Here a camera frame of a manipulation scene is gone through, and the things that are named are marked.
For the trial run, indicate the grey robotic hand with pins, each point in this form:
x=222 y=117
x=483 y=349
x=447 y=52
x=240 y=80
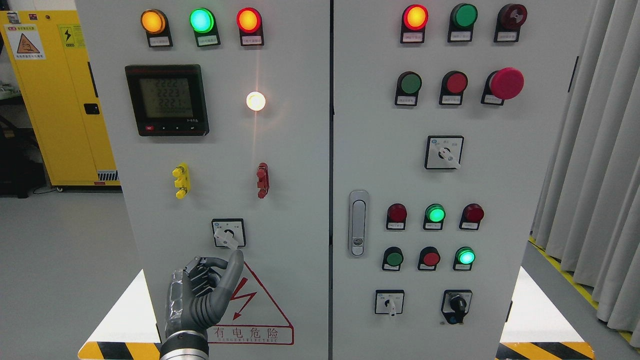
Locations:
x=199 y=293

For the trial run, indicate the white rotary selector switch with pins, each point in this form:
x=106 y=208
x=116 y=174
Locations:
x=389 y=302
x=229 y=233
x=443 y=152

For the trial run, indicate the silver black robot forearm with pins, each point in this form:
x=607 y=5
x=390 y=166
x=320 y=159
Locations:
x=185 y=345

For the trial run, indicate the orange indicator light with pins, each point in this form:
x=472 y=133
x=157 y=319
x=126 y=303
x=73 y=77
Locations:
x=157 y=28

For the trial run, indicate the red electric danger warning sticker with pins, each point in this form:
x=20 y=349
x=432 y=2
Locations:
x=252 y=316

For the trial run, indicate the yellow terminal connector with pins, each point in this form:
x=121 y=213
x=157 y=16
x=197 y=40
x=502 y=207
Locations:
x=182 y=181

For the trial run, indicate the red terminal connector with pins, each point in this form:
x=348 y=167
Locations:
x=263 y=182

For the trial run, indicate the grey electrical cabinet left door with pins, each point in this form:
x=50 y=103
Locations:
x=287 y=232

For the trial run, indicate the grey electrical cabinet door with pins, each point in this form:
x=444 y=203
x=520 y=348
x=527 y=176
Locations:
x=287 y=232
x=380 y=148

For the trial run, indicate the black digital power meter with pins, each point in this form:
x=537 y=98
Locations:
x=168 y=99

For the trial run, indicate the clear white indicator lamp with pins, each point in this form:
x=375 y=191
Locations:
x=255 y=101

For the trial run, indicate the dark red indicator lower left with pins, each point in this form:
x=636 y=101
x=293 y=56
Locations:
x=396 y=217

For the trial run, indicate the dark red indicator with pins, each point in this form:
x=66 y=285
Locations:
x=396 y=217
x=471 y=217

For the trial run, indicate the red push button lower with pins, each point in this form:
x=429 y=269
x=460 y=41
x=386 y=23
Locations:
x=428 y=259

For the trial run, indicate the red push button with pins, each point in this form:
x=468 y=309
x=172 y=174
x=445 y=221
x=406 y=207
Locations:
x=428 y=259
x=453 y=85

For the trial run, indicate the green lit indicator lower middle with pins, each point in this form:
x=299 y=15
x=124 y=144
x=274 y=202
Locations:
x=434 y=216

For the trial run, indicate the green lit push button lower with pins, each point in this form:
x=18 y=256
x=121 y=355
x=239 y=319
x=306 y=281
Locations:
x=464 y=258

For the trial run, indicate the green indicator light top left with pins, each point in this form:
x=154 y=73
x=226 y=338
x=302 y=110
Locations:
x=204 y=25

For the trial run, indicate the red indicator light top left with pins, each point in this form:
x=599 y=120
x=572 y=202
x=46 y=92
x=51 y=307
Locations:
x=250 y=27

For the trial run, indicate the dark red indicator lower right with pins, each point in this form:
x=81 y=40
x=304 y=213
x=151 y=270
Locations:
x=471 y=217

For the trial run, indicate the yellow safety storage cabinet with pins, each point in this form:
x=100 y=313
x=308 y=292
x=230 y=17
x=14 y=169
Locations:
x=49 y=56

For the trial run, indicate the green push button upper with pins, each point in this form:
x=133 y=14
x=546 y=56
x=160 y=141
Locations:
x=407 y=90

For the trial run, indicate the grey electrical cabinet right door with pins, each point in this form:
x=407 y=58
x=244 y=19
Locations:
x=380 y=148

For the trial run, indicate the red push button upper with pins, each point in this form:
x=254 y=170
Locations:
x=453 y=85

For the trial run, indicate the red lit indicator top right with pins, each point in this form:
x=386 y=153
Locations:
x=413 y=24

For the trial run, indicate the red emergency stop mushroom button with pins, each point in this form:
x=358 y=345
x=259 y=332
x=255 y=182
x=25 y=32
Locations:
x=501 y=85

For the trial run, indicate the dark green indicator top right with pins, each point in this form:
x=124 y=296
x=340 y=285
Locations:
x=461 y=23

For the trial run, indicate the grey curtain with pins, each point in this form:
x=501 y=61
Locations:
x=588 y=215

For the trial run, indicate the dark red buzzer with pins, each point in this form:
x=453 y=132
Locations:
x=509 y=21

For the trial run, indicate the silver cabinet door handle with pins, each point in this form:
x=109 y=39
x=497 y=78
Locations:
x=357 y=224

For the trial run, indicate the white rotary selector switch bottom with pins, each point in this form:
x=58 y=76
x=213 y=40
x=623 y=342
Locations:
x=389 y=302

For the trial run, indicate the black knob selector switch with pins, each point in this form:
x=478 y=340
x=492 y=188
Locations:
x=456 y=305

